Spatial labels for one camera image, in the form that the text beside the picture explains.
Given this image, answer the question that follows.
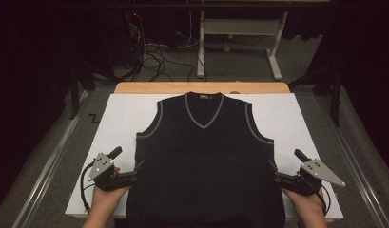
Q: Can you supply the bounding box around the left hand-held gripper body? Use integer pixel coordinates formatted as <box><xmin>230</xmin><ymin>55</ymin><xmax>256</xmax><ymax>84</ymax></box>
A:
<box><xmin>87</xmin><ymin>152</ymin><xmax>138</xmax><ymax>193</ymax></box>

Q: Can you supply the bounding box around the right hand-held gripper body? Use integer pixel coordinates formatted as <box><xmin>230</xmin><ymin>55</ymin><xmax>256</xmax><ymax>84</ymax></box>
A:
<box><xmin>274</xmin><ymin>158</ymin><xmax>346</xmax><ymax>197</ymax></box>

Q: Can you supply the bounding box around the black knit vest grey trim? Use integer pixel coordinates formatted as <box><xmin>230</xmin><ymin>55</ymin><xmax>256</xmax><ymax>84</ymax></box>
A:
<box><xmin>126</xmin><ymin>91</ymin><xmax>286</xmax><ymax>228</ymax></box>

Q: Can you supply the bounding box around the person's right hand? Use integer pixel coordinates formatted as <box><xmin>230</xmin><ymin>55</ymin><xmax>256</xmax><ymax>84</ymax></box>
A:
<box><xmin>280</xmin><ymin>187</ymin><xmax>327</xmax><ymax>220</ymax></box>

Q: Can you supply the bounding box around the person's left hand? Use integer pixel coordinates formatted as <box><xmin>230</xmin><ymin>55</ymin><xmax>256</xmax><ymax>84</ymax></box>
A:
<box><xmin>88</xmin><ymin>185</ymin><xmax>132</xmax><ymax>220</ymax></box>

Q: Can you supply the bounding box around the white board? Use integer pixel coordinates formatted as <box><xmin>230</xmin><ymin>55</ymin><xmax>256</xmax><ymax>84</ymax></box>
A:
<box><xmin>65</xmin><ymin>92</ymin><xmax>344</xmax><ymax>220</ymax></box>

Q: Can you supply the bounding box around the black metal stand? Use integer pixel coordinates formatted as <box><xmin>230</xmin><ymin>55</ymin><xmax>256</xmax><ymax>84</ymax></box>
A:
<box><xmin>68</xmin><ymin>58</ymin><xmax>97</xmax><ymax>121</ymax></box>
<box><xmin>288</xmin><ymin>61</ymin><xmax>343</xmax><ymax>128</ymax></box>

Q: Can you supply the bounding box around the wooden table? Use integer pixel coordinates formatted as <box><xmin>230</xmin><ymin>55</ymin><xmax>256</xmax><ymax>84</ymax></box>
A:
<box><xmin>72</xmin><ymin>81</ymin><xmax>335</xmax><ymax>224</ymax></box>

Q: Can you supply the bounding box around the dark equipment with red light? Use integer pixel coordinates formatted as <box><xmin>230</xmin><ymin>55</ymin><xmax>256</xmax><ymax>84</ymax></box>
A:
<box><xmin>124</xmin><ymin>10</ymin><xmax>146</xmax><ymax>70</ymax></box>

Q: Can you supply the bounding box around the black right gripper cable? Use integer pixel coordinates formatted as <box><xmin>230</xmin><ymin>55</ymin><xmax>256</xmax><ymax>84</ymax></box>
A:
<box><xmin>315</xmin><ymin>184</ymin><xmax>332</xmax><ymax>217</ymax></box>

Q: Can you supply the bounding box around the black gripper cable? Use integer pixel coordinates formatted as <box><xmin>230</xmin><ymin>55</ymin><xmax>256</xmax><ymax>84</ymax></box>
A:
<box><xmin>80</xmin><ymin>161</ymin><xmax>97</xmax><ymax>214</ymax></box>
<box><xmin>315</xmin><ymin>184</ymin><xmax>332</xmax><ymax>217</ymax></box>

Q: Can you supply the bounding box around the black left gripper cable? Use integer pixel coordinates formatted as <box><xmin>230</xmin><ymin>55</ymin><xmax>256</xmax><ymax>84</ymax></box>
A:
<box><xmin>80</xmin><ymin>161</ymin><xmax>97</xmax><ymax>214</ymax></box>

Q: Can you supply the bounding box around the metal floor rail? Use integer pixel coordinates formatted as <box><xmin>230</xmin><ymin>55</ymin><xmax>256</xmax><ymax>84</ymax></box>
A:
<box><xmin>10</xmin><ymin>90</ymin><xmax>89</xmax><ymax>228</ymax></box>
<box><xmin>315</xmin><ymin>94</ymin><xmax>389</xmax><ymax>228</ymax></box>

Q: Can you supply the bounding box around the tangle of floor cables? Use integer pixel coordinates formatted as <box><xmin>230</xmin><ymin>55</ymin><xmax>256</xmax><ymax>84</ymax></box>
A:
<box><xmin>128</xmin><ymin>11</ymin><xmax>196</xmax><ymax>84</ymax></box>

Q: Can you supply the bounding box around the white metal desk frame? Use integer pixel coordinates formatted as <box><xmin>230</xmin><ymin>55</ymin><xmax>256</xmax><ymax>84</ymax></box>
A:
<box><xmin>196</xmin><ymin>10</ymin><xmax>289</xmax><ymax>82</ymax></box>

